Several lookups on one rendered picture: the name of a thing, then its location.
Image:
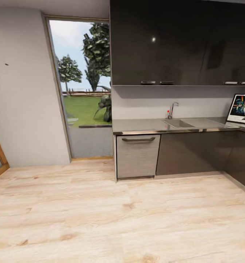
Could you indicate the poster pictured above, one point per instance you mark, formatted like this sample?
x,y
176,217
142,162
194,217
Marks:
x,y
237,109

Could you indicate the dishwasher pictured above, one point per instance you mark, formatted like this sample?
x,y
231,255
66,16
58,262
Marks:
x,y
136,155

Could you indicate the cabinet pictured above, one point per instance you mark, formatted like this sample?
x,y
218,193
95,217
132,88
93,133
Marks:
x,y
224,58
158,42

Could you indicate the drop in sink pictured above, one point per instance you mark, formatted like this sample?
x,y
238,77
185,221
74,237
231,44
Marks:
x,y
190,123

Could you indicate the fixed window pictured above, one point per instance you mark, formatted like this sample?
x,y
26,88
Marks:
x,y
80,49

